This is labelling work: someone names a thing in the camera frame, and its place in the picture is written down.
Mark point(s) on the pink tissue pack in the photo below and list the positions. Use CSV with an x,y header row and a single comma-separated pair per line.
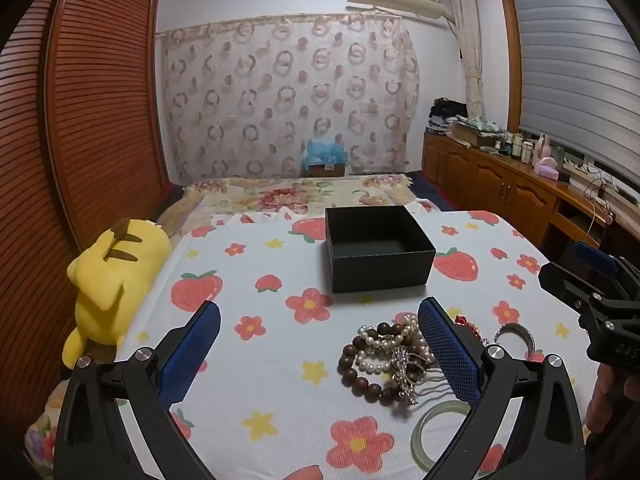
x,y
547,169

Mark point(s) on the person's right hand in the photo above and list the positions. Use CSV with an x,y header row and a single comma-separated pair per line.
x,y
604,400

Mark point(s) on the silver cuff bangle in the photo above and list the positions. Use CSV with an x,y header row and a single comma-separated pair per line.
x,y
527,340

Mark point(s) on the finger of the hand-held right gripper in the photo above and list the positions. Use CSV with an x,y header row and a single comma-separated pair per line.
x,y
595,257
560,280

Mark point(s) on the wrapped air conditioner pipe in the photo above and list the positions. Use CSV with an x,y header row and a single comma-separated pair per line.
x,y
470,60

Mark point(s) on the brown wooden box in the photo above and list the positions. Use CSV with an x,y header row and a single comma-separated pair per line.
x,y
470,137

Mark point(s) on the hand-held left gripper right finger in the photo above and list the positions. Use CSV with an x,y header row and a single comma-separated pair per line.
x,y
450,355

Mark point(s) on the grey window blind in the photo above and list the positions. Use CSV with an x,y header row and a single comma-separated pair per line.
x,y
575,60

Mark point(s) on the black cardboard box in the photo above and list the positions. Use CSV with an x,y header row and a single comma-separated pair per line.
x,y
380,270

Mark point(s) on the green white patterned cloth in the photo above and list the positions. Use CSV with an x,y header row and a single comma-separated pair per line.
x,y
480,124

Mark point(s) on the small cardboard box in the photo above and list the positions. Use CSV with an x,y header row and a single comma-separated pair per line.
x,y
327,170

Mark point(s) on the yellow plush toy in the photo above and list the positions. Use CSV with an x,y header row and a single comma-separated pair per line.
x,y
110,280

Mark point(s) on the brown louvered wardrobe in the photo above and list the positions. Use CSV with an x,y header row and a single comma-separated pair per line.
x,y
100,110

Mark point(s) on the white power strip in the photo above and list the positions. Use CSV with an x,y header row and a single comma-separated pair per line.
x,y
582,170

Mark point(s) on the wooden window frame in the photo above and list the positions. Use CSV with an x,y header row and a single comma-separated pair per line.
x,y
509,60

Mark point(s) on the floral blanket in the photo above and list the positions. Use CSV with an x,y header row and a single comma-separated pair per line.
x,y
280,195

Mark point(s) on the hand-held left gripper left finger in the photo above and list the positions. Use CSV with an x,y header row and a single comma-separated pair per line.
x,y
192,352

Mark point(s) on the row of cosmetic bottles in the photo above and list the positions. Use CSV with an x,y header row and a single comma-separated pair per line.
x,y
517,147

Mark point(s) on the navy blue sheet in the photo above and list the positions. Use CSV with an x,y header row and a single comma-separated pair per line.
x,y
430,192

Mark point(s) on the pale green jade bangle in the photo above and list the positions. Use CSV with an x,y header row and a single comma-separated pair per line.
x,y
419,435

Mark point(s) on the low wooden cabinet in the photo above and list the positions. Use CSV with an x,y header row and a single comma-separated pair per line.
x,y
490,180

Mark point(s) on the strawberry printed cloth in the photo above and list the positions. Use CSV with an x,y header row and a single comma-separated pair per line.
x,y
250,360

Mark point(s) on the pink figurine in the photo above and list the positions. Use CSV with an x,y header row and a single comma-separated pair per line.
x,y
542,147

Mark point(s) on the silver rhinestone hair comb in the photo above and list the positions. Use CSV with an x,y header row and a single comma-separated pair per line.
x,y
403,376

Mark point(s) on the stack of folded clothes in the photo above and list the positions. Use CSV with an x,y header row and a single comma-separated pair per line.
x,y
445,115

